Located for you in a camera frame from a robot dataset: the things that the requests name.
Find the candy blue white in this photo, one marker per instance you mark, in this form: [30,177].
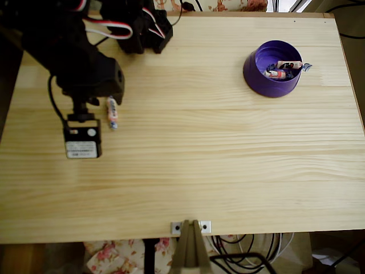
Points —
[112,112]

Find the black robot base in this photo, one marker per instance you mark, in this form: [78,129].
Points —
[154,34]

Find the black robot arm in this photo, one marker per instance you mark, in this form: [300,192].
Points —
[54,37]

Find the purple bowl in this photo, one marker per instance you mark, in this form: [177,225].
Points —
[256,77]

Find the wrapped candy with twisted end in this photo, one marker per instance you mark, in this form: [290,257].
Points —
[291,65]

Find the floral fabric backdrop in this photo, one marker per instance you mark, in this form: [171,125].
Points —
[228,4]

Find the floral cloth pink roses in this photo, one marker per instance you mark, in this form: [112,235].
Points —
[114,257]

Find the black vertical pole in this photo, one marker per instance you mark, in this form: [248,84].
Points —
[149,257]

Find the black camera box with label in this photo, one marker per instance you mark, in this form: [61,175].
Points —
[82,142]

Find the silver metal bracket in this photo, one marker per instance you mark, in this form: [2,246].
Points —
[205,227]

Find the beige camera stand post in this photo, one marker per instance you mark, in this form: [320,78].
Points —
[190,248]

